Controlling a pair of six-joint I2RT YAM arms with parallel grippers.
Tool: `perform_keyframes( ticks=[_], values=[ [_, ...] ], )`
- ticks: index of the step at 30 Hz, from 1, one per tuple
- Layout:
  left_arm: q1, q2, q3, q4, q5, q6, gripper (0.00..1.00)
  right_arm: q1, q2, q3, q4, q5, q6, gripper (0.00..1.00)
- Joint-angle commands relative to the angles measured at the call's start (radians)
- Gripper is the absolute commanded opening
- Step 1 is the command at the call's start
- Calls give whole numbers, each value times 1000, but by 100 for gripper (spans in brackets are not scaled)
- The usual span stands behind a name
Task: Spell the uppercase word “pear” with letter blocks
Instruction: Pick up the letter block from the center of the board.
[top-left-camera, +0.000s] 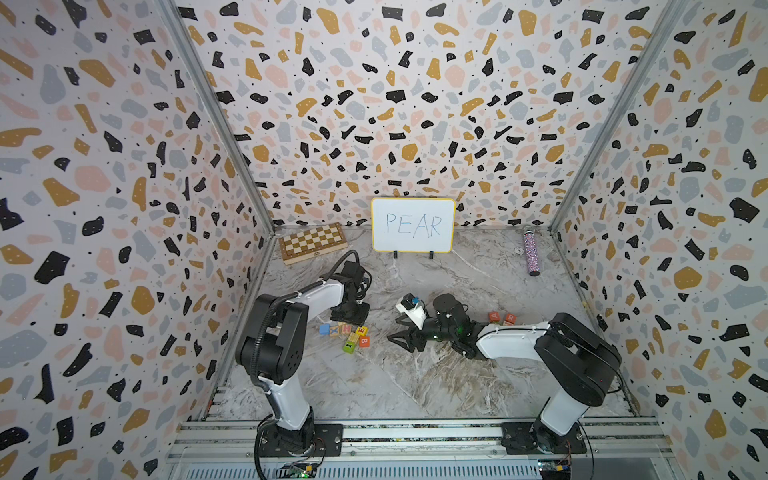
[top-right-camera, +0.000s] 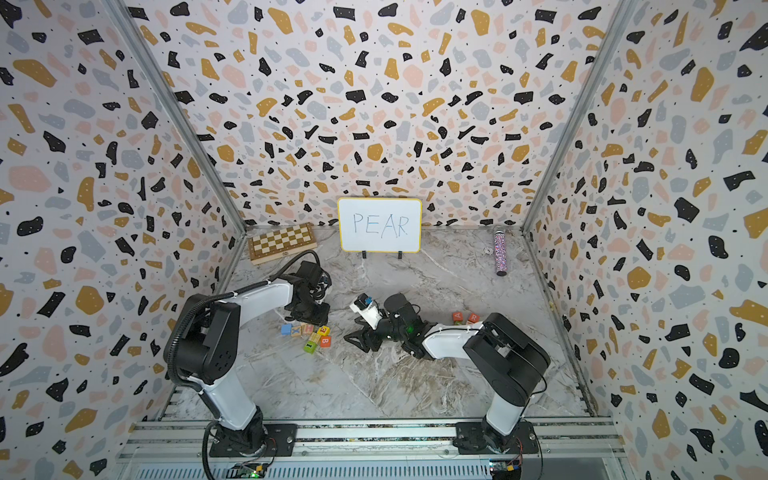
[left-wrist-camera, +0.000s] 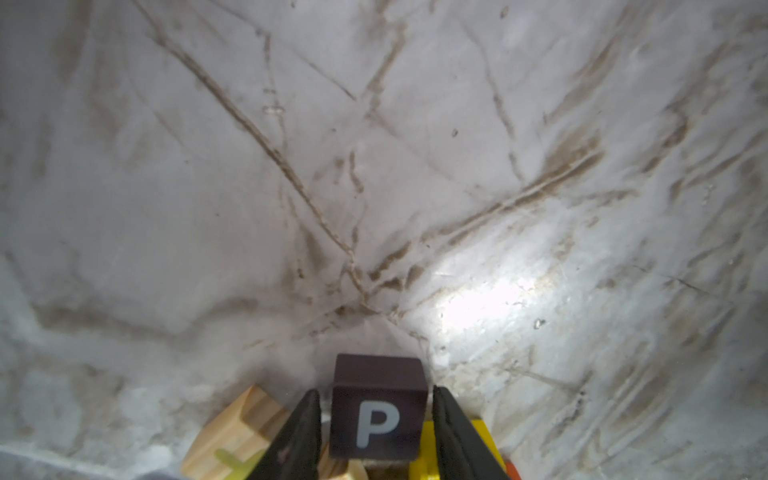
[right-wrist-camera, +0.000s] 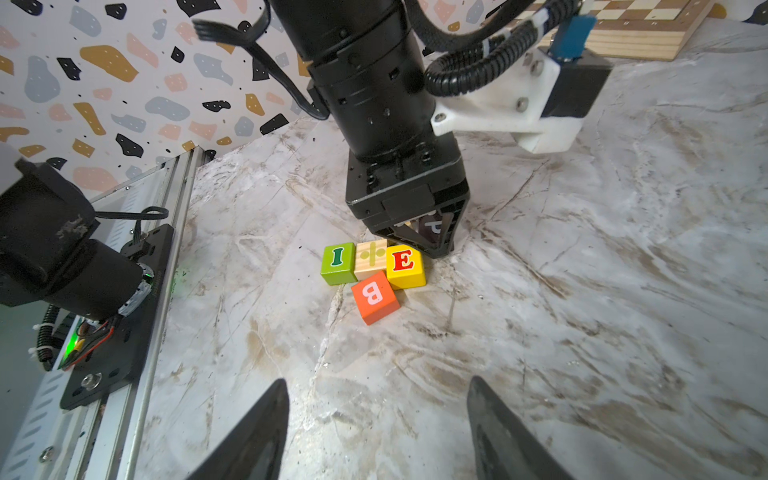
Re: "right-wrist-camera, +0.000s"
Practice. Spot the wooden chessboard box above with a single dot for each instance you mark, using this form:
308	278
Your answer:
644	29

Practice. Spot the black letter P block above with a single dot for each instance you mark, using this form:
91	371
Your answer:
429	226

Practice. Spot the green letter I block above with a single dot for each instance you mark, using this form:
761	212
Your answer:
338	263

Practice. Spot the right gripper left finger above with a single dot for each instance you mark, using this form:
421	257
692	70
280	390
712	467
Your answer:
254	449

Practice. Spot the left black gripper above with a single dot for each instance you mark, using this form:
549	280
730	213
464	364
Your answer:
389	195

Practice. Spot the yellow letter E block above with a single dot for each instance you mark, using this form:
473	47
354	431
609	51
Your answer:
404	267

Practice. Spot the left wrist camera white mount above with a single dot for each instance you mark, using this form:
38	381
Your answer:
542	99

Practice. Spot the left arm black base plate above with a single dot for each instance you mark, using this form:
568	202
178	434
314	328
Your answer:
120	359

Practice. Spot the orange letter B block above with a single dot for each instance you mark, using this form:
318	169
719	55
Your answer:
375	298

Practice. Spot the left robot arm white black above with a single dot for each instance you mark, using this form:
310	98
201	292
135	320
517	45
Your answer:
399	89

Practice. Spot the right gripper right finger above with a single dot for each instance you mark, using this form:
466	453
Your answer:
504	448

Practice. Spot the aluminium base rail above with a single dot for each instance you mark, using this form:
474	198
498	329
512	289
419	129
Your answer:
89	283

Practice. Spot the natural wood symbol block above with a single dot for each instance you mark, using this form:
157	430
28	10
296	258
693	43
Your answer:
370	258

